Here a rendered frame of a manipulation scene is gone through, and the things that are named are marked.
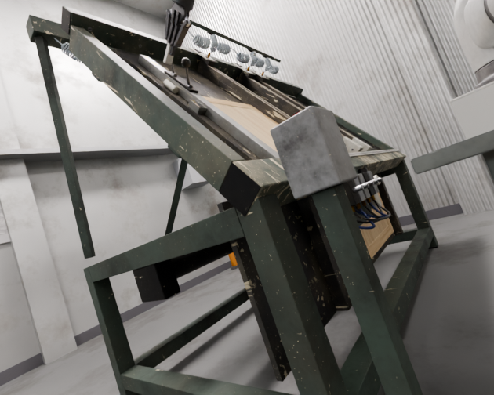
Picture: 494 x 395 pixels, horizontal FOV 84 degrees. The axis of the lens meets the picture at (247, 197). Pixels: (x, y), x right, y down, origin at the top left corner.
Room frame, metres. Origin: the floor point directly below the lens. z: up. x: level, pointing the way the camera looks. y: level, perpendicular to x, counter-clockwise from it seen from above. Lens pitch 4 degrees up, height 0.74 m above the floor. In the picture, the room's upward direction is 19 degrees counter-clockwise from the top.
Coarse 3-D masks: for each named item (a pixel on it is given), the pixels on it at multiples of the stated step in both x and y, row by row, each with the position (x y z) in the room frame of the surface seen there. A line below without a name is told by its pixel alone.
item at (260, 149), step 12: (144, 60) 1.26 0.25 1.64; (156, 72) 1.22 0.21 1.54; (192, 96) 1.12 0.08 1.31; (216, 108) 1.10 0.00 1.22; (216, 120) 1.06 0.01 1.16; (228, 120) 1.04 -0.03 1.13; (228, 132) 1.04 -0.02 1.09; (240, 132) 1.01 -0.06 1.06; (252, 144) 0.98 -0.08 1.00; (264, 144) 0.99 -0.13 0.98; (264, 156) 0.96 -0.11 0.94; (276, 156) 0.95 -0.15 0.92
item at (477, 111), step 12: (492, 84) 0.62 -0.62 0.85; (468, 96) 0.65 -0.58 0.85; (480, 96) 0.64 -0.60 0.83; (492, 96) 0.62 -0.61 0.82; (456, 108) 0.67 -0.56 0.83; (468, 108) 0.65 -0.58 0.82; (480, 108) 0.64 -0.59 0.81; (492, 108) 0.63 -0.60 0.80; (468, 120) 0.66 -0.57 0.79; (480, 120) 0.65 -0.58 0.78; (492, 120) 0.63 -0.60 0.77; (468, 132) 0.67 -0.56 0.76; (480, 132) 0.65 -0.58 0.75
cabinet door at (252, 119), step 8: (216, 104) 1.23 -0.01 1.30; (224, 104) 1.29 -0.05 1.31; (232, 104) 1.35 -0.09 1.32; (240, 104) 1.42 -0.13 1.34; (248, 104) 1.50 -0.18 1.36; (224, 112) 1.19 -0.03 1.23; (232, 112) 1.24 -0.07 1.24; (240, 112) 1.30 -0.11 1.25; (248, 112) 1.37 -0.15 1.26; (256, 112) 1.44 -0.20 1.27; (240, 120) 1.20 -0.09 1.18; (248, 120) 1.25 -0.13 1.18; (256, 120) 1.32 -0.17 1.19; (264, 120) 1.38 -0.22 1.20; (272, 120) 1.45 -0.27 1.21; (248, 128) 1.15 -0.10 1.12; (256, 128) 1.21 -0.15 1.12; (264, 128) 1.26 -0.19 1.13; (272, 128) 1.33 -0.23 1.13; (256, 136) 1.11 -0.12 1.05; (264, 136) 1.16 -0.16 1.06; (272, 144) 1.11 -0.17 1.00
